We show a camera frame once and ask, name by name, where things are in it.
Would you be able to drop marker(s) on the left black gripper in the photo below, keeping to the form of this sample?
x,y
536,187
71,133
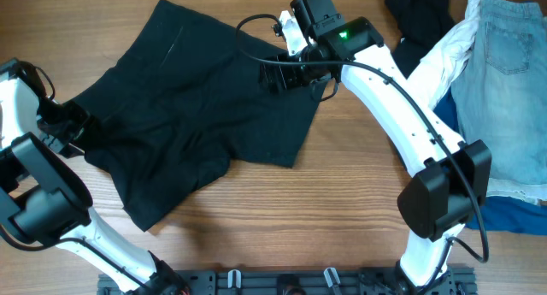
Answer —
x,y
72,148

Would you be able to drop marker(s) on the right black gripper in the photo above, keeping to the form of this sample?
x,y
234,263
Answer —
x,y
273,75

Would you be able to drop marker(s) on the black shorts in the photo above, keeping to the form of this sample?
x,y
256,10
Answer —
x,y
180,104

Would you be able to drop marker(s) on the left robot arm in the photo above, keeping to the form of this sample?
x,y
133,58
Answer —
x,y
44,203

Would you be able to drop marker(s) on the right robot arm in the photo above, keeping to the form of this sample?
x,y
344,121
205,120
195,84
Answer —
x,y
448,177

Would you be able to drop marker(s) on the white garment in pile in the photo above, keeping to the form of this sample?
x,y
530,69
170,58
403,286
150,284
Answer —
x,y
436,71

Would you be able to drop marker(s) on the black garment in pile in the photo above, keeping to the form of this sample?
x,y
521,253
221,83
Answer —
x,y
422,24

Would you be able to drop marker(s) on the light blue denim shorts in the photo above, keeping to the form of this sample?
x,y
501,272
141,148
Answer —
x,y
500,97

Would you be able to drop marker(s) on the blue garment in pile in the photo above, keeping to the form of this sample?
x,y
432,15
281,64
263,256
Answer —
x,y
499,213

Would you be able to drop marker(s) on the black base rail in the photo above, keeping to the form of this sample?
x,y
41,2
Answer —
x,y
365,281

